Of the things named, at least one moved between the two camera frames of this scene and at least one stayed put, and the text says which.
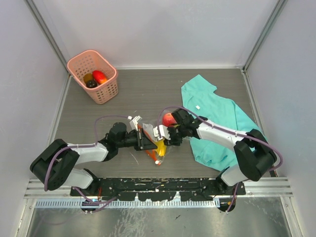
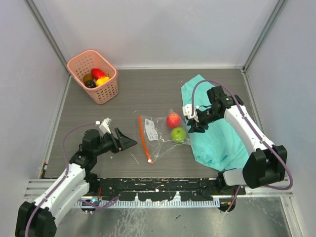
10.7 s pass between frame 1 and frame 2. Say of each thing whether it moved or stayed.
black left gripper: moved
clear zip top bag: moved
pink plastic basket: stayed
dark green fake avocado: stayed
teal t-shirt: stayed
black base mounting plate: stayed
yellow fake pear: moved
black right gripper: moved
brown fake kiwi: stayed
